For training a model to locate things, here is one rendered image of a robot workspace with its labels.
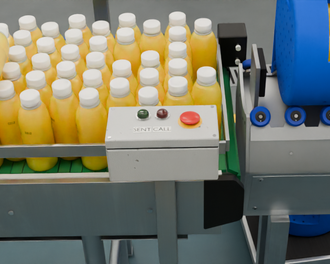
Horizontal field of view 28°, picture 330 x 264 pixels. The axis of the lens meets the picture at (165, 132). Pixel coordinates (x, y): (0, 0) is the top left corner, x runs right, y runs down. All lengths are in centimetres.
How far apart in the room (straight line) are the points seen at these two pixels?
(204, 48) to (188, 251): 107
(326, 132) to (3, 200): 71
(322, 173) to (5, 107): 70
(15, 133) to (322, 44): 65
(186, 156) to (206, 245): 129
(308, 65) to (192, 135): 30
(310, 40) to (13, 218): 73
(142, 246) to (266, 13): 184
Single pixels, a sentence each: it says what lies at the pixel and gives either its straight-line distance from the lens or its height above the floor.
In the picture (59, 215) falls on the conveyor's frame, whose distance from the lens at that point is 145.
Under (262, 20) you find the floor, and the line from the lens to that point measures 376.
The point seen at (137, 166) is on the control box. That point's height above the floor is 104.
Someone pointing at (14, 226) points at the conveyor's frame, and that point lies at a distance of 150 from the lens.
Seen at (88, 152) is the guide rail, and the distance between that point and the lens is 135.
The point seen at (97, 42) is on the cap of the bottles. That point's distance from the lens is 147.
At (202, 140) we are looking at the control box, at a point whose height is 109.
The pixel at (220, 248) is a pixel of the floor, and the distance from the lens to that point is 243.
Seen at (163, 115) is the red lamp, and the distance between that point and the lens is 118.
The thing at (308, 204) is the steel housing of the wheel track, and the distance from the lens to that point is 165.
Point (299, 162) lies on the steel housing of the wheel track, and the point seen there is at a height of 86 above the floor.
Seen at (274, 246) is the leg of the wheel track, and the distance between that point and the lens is 173.
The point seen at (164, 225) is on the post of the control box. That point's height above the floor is 85.
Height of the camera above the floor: 182
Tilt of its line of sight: 39 degrees down
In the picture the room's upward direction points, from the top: 2 degrees counter-clockwise
